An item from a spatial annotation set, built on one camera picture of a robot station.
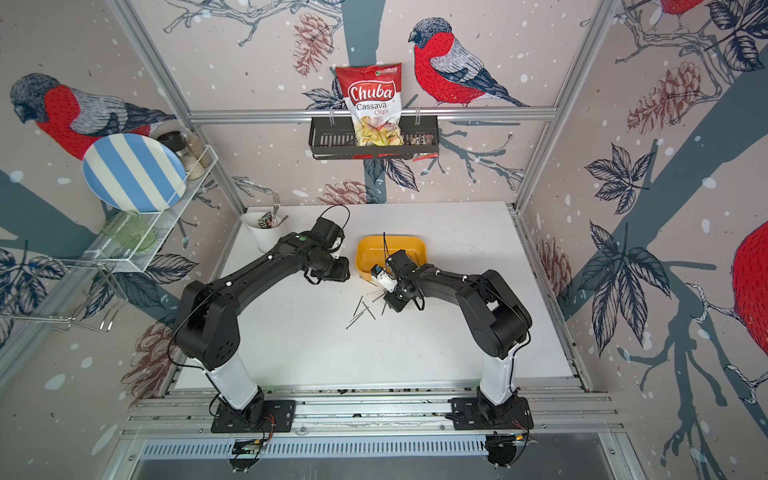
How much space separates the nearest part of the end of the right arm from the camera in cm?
77

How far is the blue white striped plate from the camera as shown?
0.69m

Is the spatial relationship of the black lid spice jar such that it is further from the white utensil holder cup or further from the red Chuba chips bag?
the red Chuba chips bag

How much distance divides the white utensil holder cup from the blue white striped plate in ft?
0.85

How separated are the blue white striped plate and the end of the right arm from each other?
59cm

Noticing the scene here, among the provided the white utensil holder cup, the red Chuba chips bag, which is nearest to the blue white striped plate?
the white utensil holder cup

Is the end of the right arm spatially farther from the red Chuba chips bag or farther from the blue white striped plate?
the blue white striped plate

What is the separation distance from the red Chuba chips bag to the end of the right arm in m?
0.36

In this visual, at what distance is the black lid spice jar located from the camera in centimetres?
81

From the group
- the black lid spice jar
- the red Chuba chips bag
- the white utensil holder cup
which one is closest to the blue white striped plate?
the black lid spice jar

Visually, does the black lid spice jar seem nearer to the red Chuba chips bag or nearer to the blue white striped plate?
the blue white striped plate

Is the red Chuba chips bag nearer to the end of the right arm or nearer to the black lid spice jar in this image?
the end of the right arm

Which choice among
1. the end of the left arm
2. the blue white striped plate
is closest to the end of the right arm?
the end of the left arm

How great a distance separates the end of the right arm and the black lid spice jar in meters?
0.59

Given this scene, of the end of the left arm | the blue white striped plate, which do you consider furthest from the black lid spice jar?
the end of the left arm
